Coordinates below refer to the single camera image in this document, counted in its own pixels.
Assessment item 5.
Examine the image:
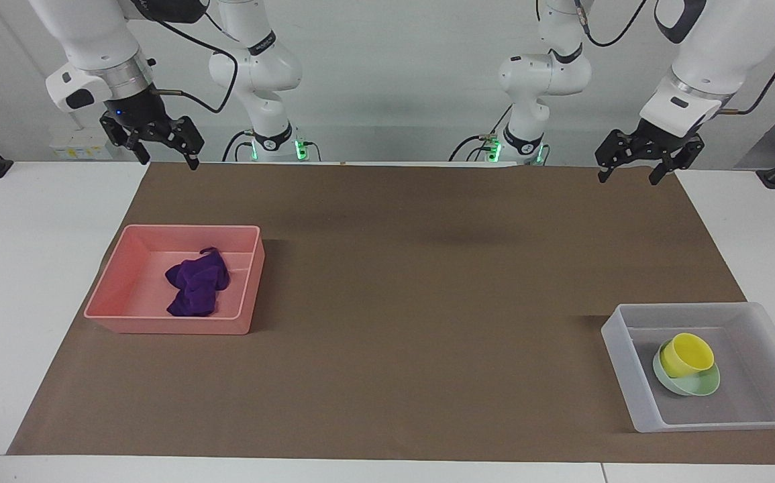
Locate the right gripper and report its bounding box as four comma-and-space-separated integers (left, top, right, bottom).
99, 86, 205, 171

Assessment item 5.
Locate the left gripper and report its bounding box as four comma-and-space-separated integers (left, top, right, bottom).
595, 119, 705, 186

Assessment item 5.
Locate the pink plastic box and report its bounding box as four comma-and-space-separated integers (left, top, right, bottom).
84, 224, 266, 335

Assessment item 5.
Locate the translucent white plastic box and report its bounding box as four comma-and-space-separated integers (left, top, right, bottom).
601, 302, 775, 434

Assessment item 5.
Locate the purple cloth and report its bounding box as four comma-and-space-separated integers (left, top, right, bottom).
164, 247, 231, 318

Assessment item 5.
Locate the yellow cup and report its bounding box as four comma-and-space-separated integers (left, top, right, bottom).
660, 333, 716, 378

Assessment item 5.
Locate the light green bowl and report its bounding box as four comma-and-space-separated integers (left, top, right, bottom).
652, 349, 722, 397

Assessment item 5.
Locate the black cable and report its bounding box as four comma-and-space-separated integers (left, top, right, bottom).
222, 130, 255, 163
720, 20, 775, 116
574, 0, 650, 48
149, 17, 239, 115
448, 104, 514, 163

